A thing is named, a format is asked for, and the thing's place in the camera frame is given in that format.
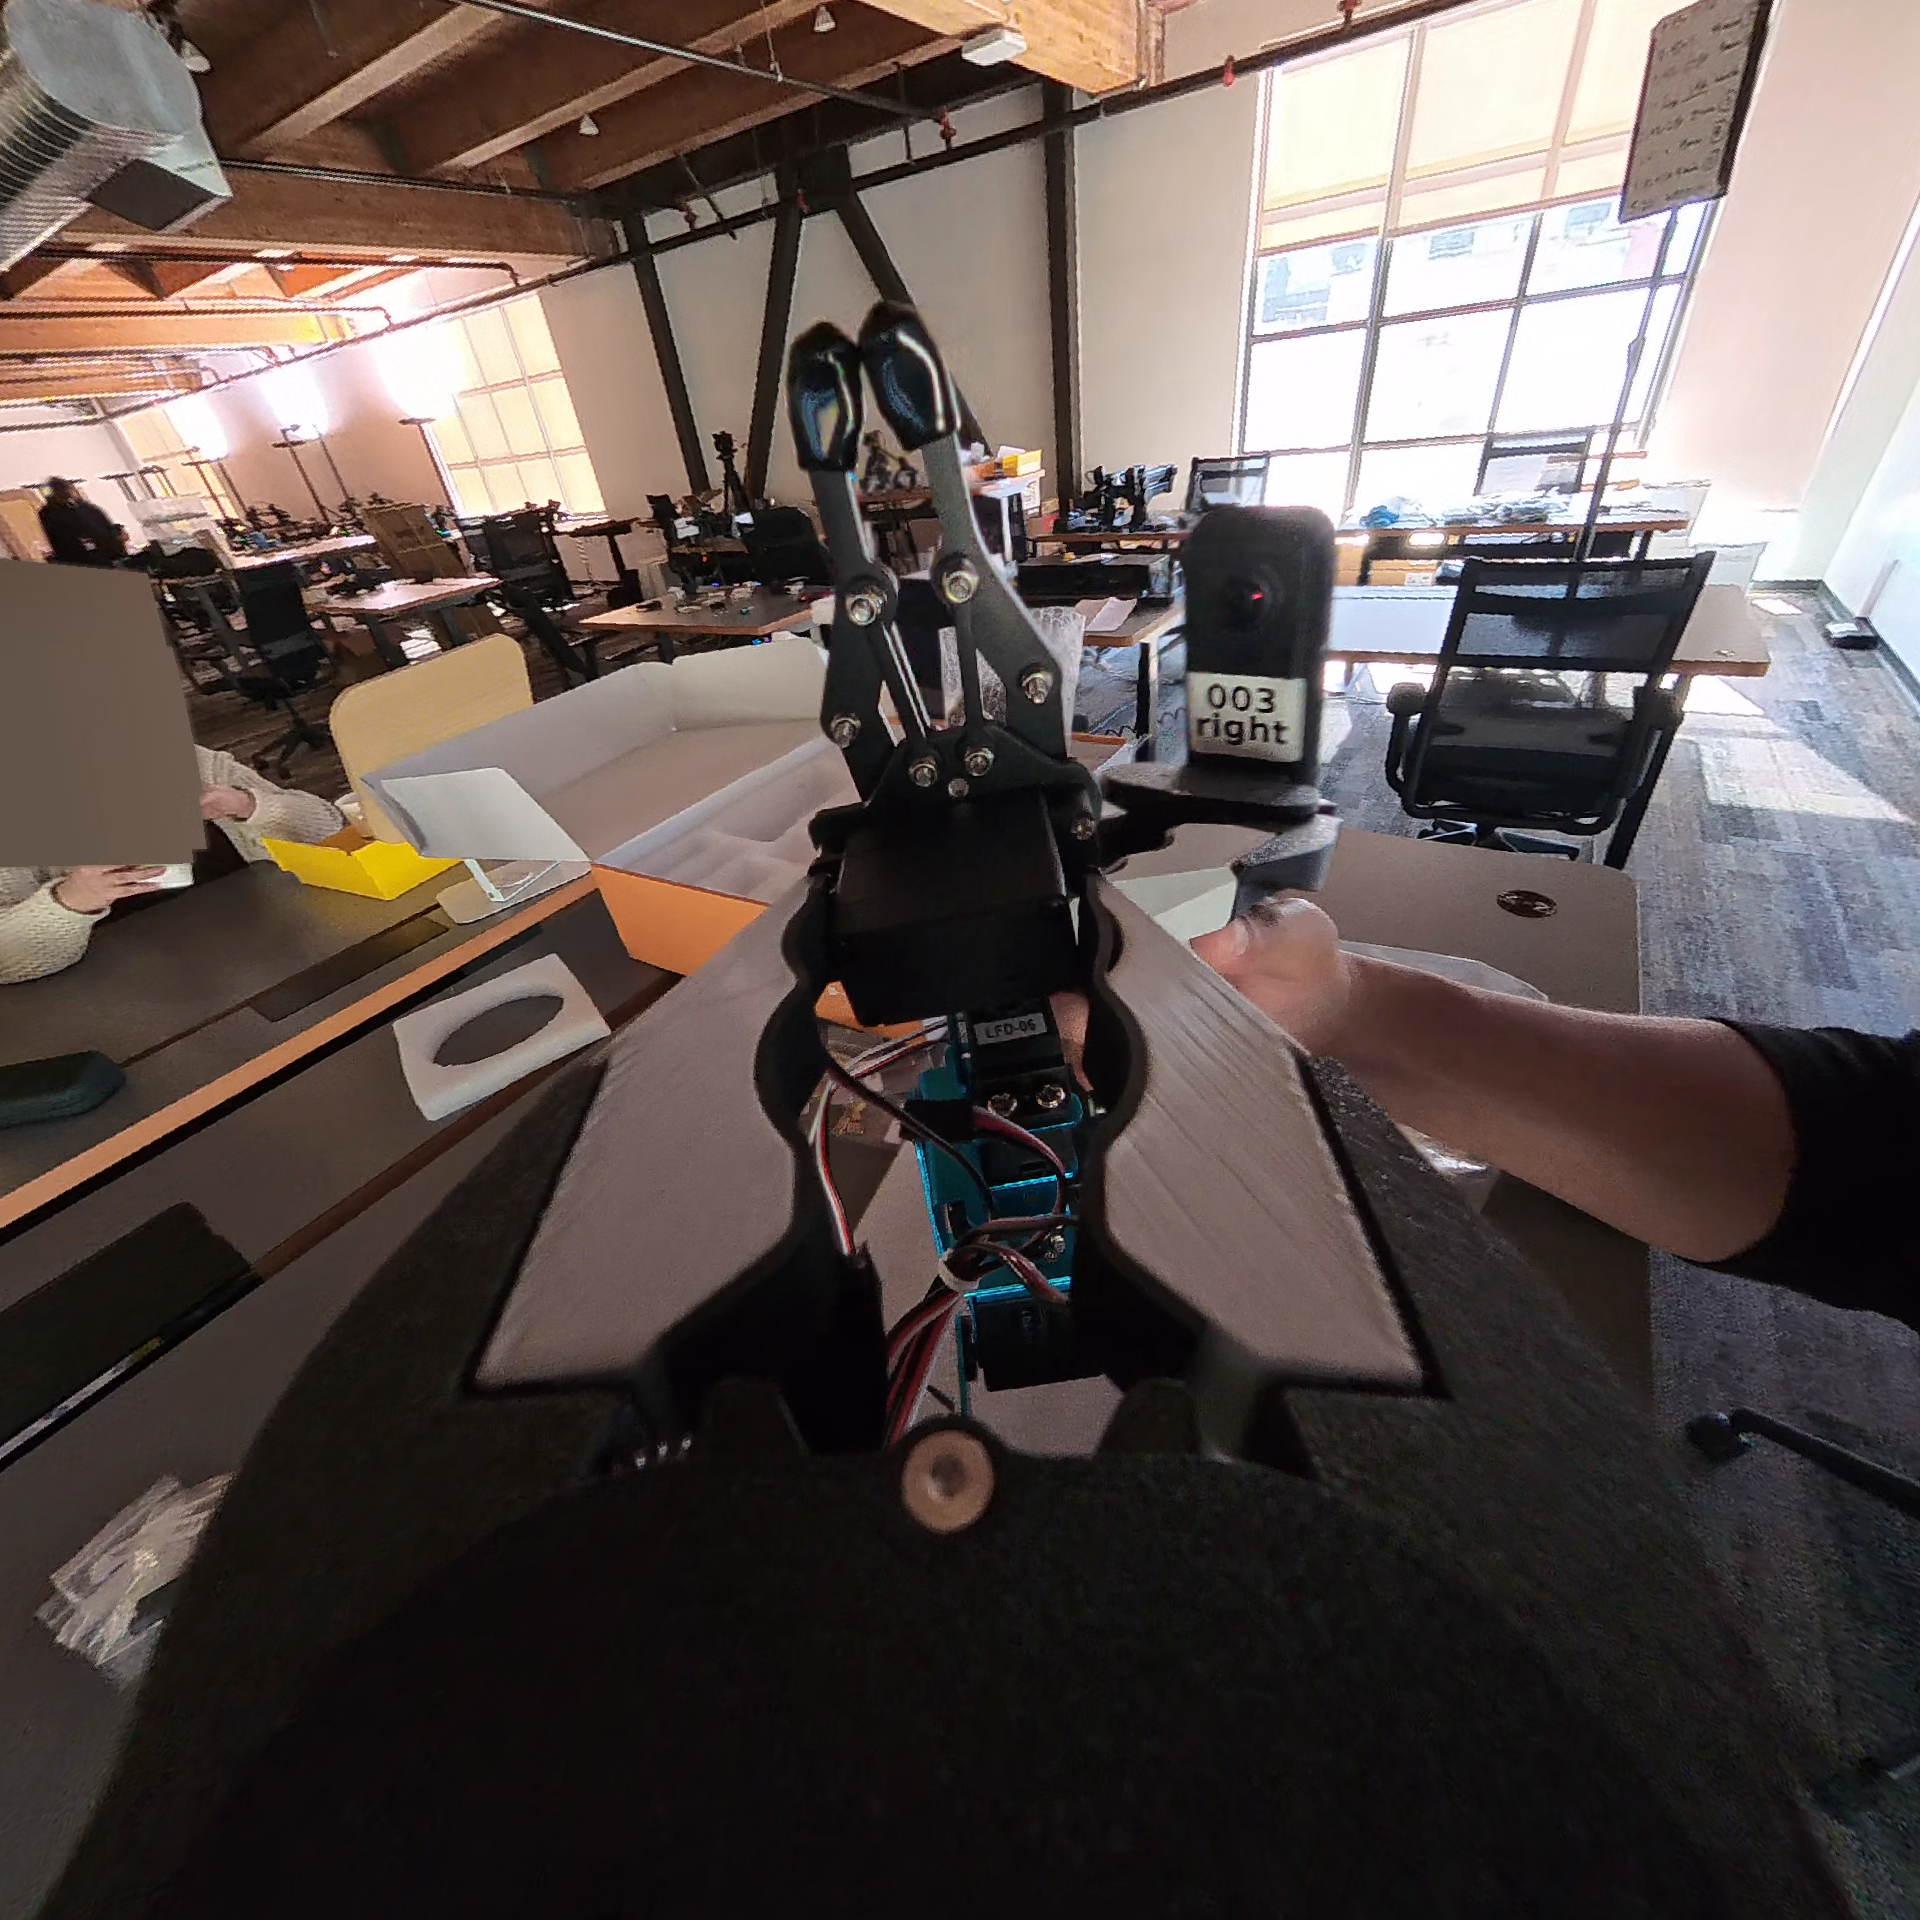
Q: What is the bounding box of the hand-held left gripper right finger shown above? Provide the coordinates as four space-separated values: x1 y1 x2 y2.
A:
1075 890 1425 1401

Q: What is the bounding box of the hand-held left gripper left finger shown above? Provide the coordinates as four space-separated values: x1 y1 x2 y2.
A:
475 890 849 1401

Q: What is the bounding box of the red white black servo cable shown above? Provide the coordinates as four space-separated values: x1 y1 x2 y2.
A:
812 1027 1077 1443

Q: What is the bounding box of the black toy robot claw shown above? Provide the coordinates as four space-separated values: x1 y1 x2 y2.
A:
777 302 1106 1029

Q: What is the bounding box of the person's right forearm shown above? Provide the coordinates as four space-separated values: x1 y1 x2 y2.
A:
1322 956 1808 1269

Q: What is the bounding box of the dark grey desk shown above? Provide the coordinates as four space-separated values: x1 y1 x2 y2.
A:
0 826 1653 1920

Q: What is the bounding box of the brown wooden desk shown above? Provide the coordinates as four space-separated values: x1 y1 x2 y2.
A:
0 863 609 1239

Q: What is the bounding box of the black desk panel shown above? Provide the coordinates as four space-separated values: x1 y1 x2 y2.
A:
0 1204 264 1473

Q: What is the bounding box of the person's right hand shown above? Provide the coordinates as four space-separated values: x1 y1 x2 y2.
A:
1192 891 1368 1059

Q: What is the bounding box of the grey office table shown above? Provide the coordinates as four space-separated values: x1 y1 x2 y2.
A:
1322 577 1778 686

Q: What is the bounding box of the white foam packing piece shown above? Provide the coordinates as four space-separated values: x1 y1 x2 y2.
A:
393 956 616 1125

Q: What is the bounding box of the black mesh office chair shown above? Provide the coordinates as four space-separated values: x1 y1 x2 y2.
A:
1380 546 1722 876

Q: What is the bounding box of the bright paned window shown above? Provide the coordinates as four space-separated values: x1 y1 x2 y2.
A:
1236 0 1720 519

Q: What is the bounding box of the yellow box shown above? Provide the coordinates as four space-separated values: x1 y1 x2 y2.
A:
259 823 462 905

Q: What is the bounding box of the white parts box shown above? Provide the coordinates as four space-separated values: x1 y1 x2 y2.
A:
354 638 874 907

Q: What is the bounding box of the yellow chair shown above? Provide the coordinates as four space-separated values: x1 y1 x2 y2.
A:
324 634 539 794

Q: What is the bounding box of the pile of small parts bags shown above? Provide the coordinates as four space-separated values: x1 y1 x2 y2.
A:
37 1467 233 1690

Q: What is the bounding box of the hanging grey sign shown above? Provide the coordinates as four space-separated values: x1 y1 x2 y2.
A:
1618 0 1778 227

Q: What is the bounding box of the silver ventilation duct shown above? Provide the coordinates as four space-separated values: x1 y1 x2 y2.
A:
0 0 233 279

